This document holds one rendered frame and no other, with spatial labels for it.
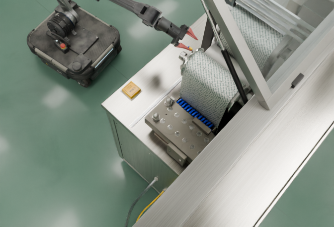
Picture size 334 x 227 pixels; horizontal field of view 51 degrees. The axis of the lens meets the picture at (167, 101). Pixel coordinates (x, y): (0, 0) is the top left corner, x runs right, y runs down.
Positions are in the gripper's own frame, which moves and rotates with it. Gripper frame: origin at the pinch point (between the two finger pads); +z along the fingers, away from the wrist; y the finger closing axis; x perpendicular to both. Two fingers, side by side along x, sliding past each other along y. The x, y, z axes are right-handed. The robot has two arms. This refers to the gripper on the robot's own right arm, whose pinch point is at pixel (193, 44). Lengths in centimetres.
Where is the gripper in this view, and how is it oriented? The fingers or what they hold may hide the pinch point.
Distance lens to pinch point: 167.9
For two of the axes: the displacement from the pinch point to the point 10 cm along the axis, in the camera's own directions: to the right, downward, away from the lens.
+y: -5.1, 8.6, -0.3
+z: 8.2, 5.0, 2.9
